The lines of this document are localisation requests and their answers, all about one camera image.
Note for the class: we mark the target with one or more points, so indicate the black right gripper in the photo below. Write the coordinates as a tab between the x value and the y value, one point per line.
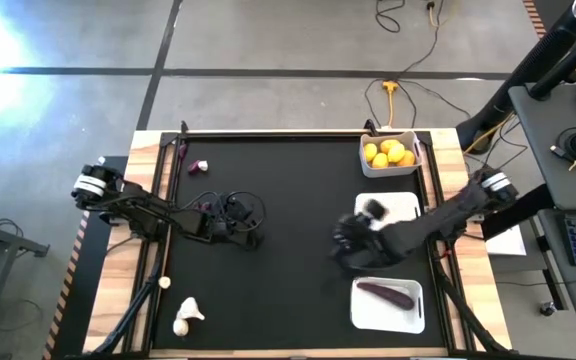
360	245

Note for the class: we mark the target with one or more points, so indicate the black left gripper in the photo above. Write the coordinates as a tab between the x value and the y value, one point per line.
228	220

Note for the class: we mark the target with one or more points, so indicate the yellow lemon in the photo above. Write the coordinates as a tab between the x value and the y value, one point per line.
370	151
389	144
396	154
380	160

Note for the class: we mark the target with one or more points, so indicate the orange fruit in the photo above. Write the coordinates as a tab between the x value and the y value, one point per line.
409	159

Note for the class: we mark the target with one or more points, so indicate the long dark purple eggplant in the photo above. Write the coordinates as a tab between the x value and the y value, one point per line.
385	295

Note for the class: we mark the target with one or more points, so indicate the large pointed garlic bulb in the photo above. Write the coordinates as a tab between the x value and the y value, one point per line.
189	309

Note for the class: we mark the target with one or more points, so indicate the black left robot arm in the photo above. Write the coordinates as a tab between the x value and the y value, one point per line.
133	205

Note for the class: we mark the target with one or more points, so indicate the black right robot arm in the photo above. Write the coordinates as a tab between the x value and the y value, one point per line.
443	222

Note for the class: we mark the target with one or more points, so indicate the purple onion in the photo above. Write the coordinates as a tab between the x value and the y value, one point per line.
194	167
205	205

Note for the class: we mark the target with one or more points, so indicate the black table clamp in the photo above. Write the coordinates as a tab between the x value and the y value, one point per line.
370	126
184	127

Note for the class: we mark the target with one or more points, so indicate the small white garlic bulb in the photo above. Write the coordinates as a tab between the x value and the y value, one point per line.
203	165

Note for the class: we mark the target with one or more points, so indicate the yellow power plug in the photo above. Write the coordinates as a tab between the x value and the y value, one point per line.
390	86

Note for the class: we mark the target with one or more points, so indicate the thin yellow pole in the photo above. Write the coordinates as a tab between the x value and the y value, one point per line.
488	134

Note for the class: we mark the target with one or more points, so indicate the white paper sheet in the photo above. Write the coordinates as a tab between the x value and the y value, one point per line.
507	243

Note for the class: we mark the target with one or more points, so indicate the black striped-edge floor mat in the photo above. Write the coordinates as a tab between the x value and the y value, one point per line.
534	15
93	240

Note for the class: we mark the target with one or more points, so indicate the black tower fan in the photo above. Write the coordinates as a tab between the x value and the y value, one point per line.
518	75

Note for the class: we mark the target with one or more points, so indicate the grey keyboard desk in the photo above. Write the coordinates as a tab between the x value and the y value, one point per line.
568	295

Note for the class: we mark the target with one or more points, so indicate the black corner bracket plate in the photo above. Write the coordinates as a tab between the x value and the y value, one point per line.
169	139
424	138

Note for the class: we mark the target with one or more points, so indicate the black aluminium table frame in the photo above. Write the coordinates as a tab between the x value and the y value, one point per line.
268	133

